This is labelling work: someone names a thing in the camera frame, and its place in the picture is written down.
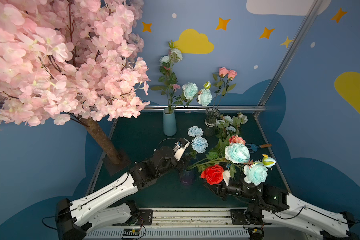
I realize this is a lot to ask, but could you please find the purple ribbed glass vase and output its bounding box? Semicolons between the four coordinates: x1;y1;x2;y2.
180;167;196;186

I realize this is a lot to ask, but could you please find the blue flower bunch purple vase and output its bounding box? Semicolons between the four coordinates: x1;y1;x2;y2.
189;143;276;186

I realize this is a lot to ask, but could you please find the clear ribbed glass vase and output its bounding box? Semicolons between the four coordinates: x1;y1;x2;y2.
204;108;220;137

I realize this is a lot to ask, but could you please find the blue rose stem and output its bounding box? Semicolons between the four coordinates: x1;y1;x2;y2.
226;112;248;137
174;82;212;107

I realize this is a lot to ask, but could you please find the pink rose stem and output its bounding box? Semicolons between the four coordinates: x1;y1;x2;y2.
212;67;237;109

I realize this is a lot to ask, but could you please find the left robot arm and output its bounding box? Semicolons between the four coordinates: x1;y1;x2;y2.
55;139;189;240

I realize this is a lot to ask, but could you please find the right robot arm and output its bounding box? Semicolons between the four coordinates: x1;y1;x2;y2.
203;180;360;240

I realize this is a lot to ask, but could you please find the light blue ceramic vase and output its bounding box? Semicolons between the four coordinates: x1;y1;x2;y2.
163;108;177;136

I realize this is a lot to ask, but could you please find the red and coral rose stem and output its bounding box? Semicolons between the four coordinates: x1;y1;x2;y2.
200;135;246;185

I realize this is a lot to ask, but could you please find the pink cherry blossom tree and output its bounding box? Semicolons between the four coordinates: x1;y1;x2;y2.
0;1;149;165

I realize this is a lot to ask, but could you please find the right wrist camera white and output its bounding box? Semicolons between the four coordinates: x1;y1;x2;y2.
222;170;231;186

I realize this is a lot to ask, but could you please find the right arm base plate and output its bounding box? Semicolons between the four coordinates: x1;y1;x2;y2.
229;209;251;226

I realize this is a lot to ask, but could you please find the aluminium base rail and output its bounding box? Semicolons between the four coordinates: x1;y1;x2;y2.
83;206;291;240

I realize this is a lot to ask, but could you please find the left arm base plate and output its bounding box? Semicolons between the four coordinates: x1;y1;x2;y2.
128;209;153;226

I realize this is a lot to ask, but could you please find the aluminium frame back bar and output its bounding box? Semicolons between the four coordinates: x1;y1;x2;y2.
143;106;266;112

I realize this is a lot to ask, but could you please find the aluminium frame corner post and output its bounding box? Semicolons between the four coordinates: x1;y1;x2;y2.
253;0;324;119

